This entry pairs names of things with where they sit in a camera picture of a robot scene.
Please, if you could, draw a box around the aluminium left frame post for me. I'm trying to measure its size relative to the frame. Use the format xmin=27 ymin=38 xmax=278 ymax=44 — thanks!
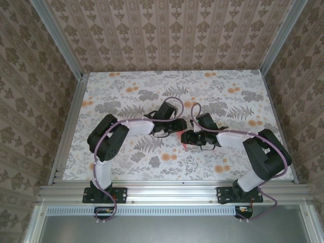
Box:
xmin=31 ymin=0 xmax=86 ymax=80

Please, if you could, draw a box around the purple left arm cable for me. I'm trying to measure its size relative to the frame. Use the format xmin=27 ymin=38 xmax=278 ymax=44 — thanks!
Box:
xmin=93 ymin=97 xmax=185 ymax=225

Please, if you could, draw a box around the aluminium mounting beam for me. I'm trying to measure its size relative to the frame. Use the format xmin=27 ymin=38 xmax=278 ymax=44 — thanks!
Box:
xmin=36 ymin=181 xmax=313 ymax=205

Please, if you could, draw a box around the aluminium right frame post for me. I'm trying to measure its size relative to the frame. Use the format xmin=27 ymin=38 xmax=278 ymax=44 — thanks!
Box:
xmin=259 ymin=0 xmax=309 ymax=76

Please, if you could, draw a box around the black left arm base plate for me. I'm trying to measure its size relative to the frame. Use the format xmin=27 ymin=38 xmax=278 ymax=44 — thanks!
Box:
xmin=83 ymin=186 xmax=128 ymax=205

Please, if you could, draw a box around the grey metal panel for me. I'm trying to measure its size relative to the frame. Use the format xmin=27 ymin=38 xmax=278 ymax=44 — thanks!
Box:
xmin=24 ymin=205 xmax=321 ymax=243

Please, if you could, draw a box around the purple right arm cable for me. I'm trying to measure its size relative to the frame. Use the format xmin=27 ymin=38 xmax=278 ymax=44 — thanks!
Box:
xmin=190 ymin=102 xmax=278 ymax=220

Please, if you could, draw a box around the aluminium left table rail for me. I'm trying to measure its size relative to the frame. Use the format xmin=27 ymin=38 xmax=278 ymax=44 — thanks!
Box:
xmin=48 ymin=73 xmax=89 ymax=185

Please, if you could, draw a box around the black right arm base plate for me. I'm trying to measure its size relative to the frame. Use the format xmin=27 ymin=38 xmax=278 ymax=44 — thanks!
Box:
xmin=216 ymin=186 xmax=264 ymax=205

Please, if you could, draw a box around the thin black left gripper cable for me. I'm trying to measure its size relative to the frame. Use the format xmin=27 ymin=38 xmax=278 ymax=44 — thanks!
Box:
xmin=152 ymin=130 xmax=170 ymax=139

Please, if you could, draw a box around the aluminium frame post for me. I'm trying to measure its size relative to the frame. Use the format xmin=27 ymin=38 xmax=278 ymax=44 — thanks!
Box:
xmin=259 ymin=0 xmax=309 ymax=76
xmin=31 ymin=0 xmax=86 ymax=80

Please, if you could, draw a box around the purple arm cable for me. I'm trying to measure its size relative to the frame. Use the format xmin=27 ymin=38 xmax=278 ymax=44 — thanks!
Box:
xmin=190 ymin=102 xmax=278 ymax=220
xmin=93 ymin=97 xmax=185 ymax=225

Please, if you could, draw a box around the grey slotted cable duct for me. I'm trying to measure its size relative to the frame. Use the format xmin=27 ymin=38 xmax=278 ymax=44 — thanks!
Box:
xmin=47 ymin=206 xmax=237 ymax=216

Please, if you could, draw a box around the floral patterned table cover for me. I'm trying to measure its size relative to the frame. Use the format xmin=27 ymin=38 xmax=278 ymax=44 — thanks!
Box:
xmin=62 ymin=71 xmax=296 ymax=182

